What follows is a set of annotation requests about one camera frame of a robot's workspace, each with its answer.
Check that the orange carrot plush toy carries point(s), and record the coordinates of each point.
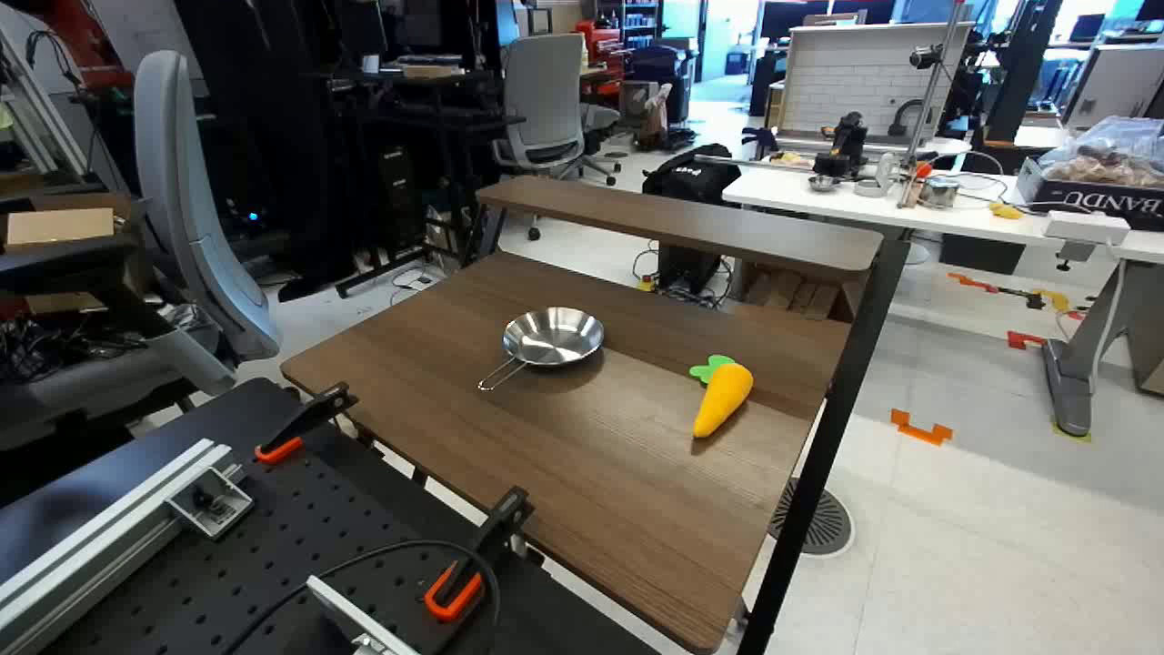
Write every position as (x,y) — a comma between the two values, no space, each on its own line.
(723,398)

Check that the silver frying pan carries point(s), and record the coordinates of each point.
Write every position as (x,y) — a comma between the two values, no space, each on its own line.
(556,336)

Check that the black backpack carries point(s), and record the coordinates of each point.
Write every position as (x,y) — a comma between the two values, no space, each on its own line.
(694,177)

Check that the light grey office chair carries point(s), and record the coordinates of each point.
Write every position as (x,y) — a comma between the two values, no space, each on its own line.
(544,102)

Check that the round floor drain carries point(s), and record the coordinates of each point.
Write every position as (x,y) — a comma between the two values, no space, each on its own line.
(832,526)

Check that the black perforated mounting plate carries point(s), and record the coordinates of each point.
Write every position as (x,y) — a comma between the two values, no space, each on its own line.
(286,552)

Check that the short aluminium extrusion piece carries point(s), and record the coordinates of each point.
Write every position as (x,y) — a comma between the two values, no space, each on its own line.
(352,620)

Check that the white pegboard panel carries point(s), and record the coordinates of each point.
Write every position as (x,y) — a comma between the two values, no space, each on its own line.
(868,78)

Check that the white work desk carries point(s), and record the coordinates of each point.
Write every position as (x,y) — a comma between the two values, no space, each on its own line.
(960,217)

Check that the grey curved chair back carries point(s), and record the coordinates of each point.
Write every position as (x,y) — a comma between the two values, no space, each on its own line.
(193,211)

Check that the black printed cardboard box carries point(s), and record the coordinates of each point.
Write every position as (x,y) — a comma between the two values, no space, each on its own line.
(1097,182)

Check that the light wooden board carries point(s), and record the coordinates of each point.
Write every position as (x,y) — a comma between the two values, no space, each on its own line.
(60,227)

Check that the metal corner bracket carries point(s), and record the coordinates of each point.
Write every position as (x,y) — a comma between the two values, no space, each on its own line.
(214,496)

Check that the long aluminium extrusion rail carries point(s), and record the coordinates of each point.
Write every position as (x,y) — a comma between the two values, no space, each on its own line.
(105,529)

